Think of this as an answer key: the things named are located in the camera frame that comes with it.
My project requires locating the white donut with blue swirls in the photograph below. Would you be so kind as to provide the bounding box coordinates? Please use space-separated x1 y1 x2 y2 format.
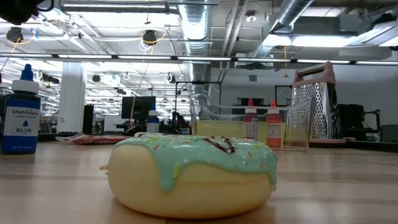
133 131 162 139

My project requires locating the orange food colouring bottle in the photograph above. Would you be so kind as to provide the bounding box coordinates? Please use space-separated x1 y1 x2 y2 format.
266 99 282 149

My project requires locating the mint donut with chocolate drizzle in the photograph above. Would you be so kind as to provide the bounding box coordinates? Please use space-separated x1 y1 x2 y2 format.
99 133 279 220

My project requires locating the red snack packet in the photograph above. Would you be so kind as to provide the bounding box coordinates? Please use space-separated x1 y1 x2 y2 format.
55 133 131 146

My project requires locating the blue food colouring bottle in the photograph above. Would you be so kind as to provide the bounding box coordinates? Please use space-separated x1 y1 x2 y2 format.
0 63 42 156
146 109 160 134

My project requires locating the yellow plastic bin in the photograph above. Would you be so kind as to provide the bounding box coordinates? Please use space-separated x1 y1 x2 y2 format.
194 119 287 146

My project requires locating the silver ventilation duct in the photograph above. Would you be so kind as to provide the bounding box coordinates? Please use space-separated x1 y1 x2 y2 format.
177 2 215 94

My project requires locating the black computer monitor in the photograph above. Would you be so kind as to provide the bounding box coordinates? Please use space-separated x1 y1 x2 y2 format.
121 96 156 119

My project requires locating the pink metal box grater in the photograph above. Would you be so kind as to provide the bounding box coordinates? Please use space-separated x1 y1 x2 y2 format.
290 61 346 144

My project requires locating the clear plastic bin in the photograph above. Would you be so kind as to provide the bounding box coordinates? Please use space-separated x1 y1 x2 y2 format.
190 93 313 152

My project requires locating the black machine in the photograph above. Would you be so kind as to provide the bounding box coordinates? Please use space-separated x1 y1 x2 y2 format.
338 104 382 141

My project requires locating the white pillar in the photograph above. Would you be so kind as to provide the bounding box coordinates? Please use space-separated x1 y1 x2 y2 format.
57 62 87 134

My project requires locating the red food colouring bottle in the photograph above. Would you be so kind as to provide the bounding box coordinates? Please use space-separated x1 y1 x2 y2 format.
243 98 259 141

